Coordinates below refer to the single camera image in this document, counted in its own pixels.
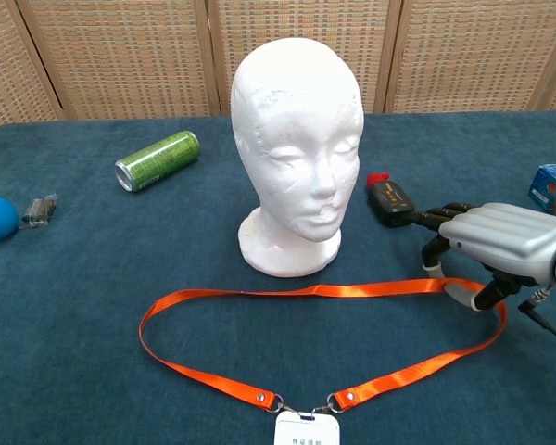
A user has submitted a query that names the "white id badge card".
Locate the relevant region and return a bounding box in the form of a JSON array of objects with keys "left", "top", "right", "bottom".
[{"left": 272, "top": 410, "right": 341, "bottom": 445}]

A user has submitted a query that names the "white foam mannequin head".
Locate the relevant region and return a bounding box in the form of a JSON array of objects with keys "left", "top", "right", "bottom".
[{"left": 230, "top": 36, "right": 366, "bottom": 279}]

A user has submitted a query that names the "small clear wrapped metal item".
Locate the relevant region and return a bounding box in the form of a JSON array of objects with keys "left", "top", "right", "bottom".
[{"left": 20, "top": 193, "right": 59, "bottom": 230}]

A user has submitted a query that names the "woven bamboo folding screen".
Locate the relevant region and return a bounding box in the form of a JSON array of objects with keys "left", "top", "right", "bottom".
[{"left": 0, "top": 0, "right": 556, "bottom": 134}]

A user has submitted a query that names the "orange lanyard strap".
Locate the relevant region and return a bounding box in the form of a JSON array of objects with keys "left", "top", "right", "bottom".
[{"left": 138, "top": 276, "right": 508, "bottom": 414}]

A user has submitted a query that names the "black red handheld device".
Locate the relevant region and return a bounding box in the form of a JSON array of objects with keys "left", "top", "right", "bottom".
[{"left": 366, "top": 172, "right": 417, "bottom": 229}]

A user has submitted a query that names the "long blue carton box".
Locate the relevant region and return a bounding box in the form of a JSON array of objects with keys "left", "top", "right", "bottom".
[{"left": 527, "top": 162, "right": 556, "bottom": 215}]

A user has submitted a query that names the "green drink can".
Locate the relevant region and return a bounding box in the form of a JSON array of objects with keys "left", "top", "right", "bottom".
[{"left": 114, "top": 130, "right": 202, "bottom": 193}]

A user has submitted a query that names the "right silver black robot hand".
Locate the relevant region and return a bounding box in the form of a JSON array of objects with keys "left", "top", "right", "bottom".
[{"left": 411, "top": 202, "right": 556, "bottom": 312}]

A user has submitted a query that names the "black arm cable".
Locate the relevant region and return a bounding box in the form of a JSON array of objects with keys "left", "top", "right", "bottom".
[{"left": 517, "top": 286, "right": 556, "bottom": 348}]

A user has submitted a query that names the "dark blue carpet table cover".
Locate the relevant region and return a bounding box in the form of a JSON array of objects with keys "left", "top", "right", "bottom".
[{"left": 0, "top": 109, "right": 556, "bottom": 445}]

